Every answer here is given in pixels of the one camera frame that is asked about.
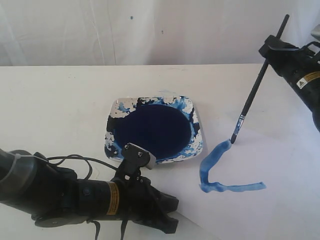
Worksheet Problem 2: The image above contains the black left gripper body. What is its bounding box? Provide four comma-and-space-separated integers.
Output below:
77, 177, 160, 222

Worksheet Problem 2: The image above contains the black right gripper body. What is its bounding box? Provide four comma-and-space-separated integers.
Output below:
269, 48, 320, 94

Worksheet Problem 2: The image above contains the black paintbrush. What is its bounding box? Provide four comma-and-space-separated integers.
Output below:
229, 14, 290, 145

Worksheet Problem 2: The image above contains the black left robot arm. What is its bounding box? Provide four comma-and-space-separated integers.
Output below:
0, 144, 179, 234

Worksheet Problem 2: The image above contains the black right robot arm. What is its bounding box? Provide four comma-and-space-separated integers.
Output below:
259, 35, 320, 130

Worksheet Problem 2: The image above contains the white square dish blue paint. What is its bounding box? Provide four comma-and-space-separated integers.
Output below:
104, 95, 204, 164

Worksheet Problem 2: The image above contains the white paper sheet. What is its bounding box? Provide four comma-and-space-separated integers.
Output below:
157, 111, 320, 240

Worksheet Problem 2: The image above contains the white backdrop cloth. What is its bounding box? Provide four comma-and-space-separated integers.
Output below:
0, 0, 320, 66

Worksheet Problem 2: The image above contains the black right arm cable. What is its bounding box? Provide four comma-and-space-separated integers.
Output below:
299, 41, 320, 55

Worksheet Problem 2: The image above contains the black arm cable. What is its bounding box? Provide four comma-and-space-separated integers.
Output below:
299, 41, 320, 55
46, 154, 116, 181

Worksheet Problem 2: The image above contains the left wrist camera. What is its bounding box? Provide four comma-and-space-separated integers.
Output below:
121, 143, 156, 172

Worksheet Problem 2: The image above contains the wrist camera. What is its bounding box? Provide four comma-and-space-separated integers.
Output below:
121, 143, 156, 172
310, 24, 320, 41

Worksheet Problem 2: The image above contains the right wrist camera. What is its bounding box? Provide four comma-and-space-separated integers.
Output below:
310, 24, 320, 41

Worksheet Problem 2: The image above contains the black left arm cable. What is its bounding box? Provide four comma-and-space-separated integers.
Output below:
46, 154, 116, 181

